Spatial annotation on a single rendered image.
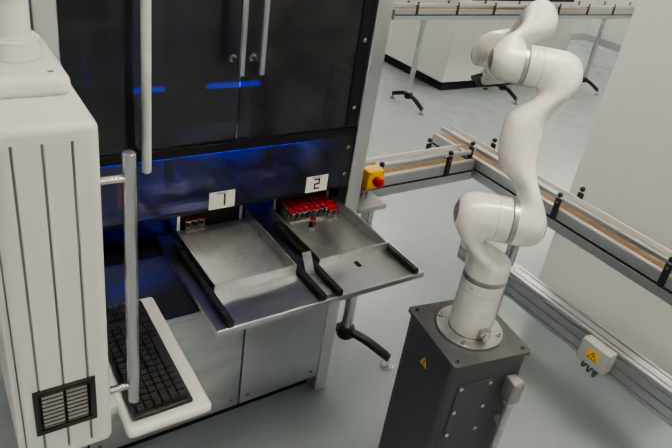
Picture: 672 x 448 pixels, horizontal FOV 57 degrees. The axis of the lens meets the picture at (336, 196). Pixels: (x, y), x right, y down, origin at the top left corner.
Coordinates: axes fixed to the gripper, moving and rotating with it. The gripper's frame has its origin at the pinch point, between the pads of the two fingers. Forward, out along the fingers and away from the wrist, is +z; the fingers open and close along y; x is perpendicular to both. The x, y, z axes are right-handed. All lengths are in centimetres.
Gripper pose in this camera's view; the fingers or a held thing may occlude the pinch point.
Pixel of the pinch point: (491, 81)
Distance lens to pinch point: 231.5
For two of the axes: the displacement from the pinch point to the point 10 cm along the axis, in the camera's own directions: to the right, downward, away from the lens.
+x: -1.0, -9.9, 1.3
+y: 9.9, -1.0, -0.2
